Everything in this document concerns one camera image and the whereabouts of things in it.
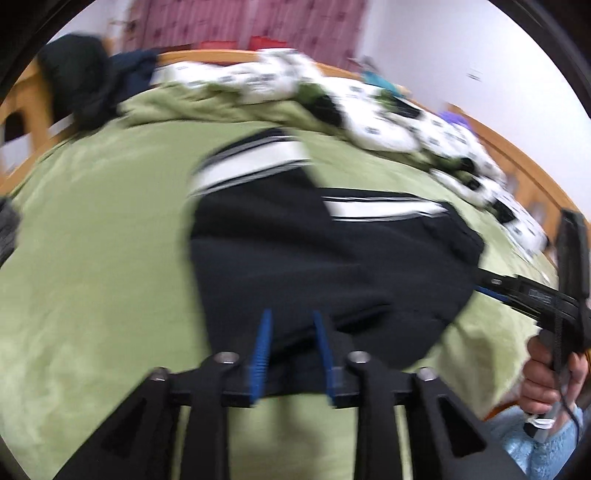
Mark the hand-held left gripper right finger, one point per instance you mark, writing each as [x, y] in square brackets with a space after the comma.
[323, 346]

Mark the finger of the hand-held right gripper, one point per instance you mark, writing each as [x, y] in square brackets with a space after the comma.
[494, 294]
[498, 281]

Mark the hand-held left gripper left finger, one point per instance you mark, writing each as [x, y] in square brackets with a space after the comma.
[261, 350]

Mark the black pants with white stripes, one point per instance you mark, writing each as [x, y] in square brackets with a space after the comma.
[323, 258]

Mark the person's right hand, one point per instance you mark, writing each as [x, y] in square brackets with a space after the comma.
[538, 374]

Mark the white floral pillow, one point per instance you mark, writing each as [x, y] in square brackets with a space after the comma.
[521, 221]

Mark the person's light blue pajama leg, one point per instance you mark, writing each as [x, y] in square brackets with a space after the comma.
[535, 452]

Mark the purple fluffy item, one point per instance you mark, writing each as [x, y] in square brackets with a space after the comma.
[455, 120]

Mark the green bed blanket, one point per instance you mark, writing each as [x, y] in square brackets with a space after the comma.
[101, 277]

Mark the white floral quilt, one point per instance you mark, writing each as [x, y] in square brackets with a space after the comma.
[383, 129]

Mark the teal patterned pillow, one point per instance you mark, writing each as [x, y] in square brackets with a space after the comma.
[383, 83]

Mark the crumpled green fleece blanket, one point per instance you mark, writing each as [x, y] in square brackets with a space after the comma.
[184, 104]

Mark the grey jeans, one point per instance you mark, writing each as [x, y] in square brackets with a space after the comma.
[8, 230]

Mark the navy garment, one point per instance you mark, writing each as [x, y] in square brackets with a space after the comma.
[134, 74]

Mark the red chair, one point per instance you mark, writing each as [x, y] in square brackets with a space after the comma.
[270, 42]

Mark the pink floral curtain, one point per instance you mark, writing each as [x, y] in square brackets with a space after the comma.
[277, 23]

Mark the black jacket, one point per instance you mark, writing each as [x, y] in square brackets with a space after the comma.
[78, 78]

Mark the wooden bed frame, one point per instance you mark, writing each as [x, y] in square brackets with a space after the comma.
[521, 161]

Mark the white wall switch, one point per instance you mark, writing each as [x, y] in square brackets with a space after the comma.
[475, 74]

